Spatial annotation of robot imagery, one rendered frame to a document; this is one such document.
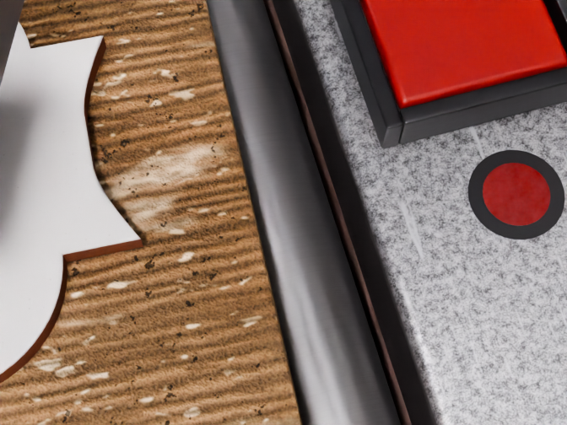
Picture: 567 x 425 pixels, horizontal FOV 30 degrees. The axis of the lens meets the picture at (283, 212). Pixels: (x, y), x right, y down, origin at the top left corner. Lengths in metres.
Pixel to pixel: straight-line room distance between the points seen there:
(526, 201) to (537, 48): 0.05
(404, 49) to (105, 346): 0.14
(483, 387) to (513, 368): 0.01
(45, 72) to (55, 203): 0.04
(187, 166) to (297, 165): 0.04
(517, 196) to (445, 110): 0.04
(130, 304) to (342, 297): 0.07
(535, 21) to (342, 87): 0.07
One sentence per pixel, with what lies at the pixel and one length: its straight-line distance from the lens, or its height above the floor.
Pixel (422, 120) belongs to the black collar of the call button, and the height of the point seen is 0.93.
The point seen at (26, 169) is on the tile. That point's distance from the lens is 0.33.
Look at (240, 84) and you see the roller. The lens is 0.36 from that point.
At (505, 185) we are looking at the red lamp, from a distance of 0.36.
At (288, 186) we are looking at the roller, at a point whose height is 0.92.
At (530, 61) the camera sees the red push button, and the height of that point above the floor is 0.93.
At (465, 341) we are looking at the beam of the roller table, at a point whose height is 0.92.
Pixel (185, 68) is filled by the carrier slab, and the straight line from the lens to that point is 0.35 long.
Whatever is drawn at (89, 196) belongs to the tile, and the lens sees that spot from 0.32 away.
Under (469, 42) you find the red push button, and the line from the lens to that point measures 0.36.
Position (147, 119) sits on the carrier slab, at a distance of 0.34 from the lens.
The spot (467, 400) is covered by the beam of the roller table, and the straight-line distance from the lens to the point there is 0.33.
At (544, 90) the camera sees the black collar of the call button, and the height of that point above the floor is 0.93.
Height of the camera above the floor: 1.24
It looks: 69 degrees down
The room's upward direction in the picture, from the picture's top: 2 degrees clockwise
